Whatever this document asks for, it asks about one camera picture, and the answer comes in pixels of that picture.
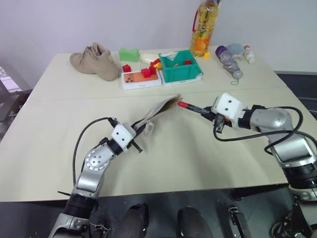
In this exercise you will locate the yellow cooking oil bottle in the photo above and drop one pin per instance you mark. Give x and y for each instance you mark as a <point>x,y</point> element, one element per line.
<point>204,32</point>

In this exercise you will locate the grey blue plush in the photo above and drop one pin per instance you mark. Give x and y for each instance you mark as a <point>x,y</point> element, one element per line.
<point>235,49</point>

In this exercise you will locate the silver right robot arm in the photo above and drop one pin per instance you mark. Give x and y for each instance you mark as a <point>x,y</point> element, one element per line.
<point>287,138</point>

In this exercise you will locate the red block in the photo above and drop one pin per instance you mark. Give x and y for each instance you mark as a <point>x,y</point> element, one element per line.
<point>188,62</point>

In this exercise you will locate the white tray with red blocks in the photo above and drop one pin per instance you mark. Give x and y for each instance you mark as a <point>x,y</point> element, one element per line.
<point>140,81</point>

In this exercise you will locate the white paper card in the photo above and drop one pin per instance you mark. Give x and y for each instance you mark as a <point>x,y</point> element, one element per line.
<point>169,55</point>

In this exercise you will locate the orange yellow block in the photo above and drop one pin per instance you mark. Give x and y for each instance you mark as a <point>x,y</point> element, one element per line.
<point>158,66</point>

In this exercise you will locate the green foam block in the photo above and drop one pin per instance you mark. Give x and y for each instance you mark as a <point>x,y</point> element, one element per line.
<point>128,55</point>

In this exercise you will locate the clear plastic bag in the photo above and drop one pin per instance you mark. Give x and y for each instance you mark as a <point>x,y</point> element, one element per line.
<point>148,57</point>

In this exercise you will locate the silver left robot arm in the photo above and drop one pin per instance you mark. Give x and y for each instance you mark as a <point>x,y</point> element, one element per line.
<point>92,171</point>

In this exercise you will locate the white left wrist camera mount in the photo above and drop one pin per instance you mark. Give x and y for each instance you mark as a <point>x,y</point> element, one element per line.
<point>121,135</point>

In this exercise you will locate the dark metal rack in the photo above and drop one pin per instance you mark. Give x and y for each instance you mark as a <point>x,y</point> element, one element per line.
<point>12,99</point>

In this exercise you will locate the green plastic bin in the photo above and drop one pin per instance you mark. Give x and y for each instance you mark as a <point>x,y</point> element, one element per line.
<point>180,72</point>

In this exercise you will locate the red cube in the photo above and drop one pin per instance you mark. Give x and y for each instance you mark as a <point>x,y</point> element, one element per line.
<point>156,62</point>
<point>145,73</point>
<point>153,70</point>
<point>126,68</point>

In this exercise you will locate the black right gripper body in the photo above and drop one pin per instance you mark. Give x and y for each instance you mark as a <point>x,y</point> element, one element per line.
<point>226,121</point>

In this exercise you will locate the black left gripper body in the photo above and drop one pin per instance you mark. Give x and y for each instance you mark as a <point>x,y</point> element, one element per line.
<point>132,143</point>

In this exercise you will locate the red capped black marker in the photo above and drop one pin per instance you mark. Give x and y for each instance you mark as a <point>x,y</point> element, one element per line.
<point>193,107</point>

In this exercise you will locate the crushed purple cap bottle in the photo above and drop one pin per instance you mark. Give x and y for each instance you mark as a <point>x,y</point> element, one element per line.
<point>229,62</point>

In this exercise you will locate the beige grid pouch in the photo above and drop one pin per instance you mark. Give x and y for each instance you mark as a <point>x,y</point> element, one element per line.
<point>158,109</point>

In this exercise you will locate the small white bottle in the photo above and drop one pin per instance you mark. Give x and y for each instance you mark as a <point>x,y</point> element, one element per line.
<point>248,54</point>

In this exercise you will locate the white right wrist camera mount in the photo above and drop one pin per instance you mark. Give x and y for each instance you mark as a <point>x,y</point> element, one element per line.
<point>229,106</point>

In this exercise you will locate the tan suede boot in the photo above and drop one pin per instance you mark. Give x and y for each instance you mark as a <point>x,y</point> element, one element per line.
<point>95,62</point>

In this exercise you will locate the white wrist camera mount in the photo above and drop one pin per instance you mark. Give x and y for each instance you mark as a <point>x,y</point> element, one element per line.
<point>121,135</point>
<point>229,106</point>

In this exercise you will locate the white flat box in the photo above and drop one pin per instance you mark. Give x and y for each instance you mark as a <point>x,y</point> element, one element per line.
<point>183,82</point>

